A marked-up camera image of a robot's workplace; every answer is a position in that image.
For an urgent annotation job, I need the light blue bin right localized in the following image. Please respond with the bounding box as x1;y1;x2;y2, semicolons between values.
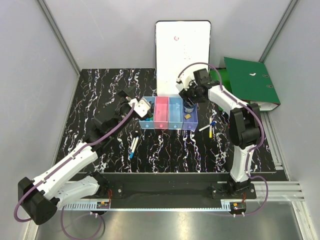
168;97;183;130

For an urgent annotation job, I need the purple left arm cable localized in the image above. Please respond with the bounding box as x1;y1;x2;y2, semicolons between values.
13;102;136;240

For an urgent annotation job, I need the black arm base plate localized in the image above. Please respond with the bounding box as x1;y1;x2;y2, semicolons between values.
102;173;257;211

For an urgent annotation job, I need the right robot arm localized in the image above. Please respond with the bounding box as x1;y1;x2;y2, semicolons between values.
176;68;265;199

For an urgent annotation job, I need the blue capped white marker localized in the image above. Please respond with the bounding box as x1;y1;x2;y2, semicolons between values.
198;121;216;132

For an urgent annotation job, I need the yellow capped white marker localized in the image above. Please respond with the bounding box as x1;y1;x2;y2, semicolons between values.
209;117;213;139

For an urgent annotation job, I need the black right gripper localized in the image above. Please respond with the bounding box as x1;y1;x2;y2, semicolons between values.
178;79;203;109

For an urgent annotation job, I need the light blue bin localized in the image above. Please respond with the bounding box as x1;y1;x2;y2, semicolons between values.
168;97;183;130
139;96;156;129

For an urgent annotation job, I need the dark green ring binder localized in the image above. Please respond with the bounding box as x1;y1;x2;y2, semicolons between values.
224;57;281;112

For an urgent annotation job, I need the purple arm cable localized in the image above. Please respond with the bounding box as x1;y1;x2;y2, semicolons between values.
13;102;136;240
177;62;270;217

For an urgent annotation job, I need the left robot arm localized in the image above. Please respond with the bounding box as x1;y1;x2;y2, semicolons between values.
13;85;150;225

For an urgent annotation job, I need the blue ink bottle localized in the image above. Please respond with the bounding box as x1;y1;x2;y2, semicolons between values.
183;101;195;114

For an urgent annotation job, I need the grey slotted cable duct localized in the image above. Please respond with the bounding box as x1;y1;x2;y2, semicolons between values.
64;200;111;211

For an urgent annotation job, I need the purple plastic bin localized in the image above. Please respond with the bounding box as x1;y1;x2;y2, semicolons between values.
182;104;198;131

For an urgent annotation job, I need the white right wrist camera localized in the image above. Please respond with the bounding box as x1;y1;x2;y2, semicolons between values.
176;73;194;92

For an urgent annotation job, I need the white dry-erase board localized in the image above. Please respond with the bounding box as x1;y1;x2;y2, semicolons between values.
155;20;212;97

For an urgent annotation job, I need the pink plastic bin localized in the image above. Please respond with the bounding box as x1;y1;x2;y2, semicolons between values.
153;96;169;130

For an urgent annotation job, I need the light blue bin left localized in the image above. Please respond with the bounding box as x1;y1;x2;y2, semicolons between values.
139;96;156;129

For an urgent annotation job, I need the cyan capped white marker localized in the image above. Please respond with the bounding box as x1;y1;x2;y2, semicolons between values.
129;136;140;159

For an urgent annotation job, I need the black capped white marker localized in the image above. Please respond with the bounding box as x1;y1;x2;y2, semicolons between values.
132;130;139;145

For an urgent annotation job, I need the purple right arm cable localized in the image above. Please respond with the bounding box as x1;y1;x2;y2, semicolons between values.
177;62;270;217

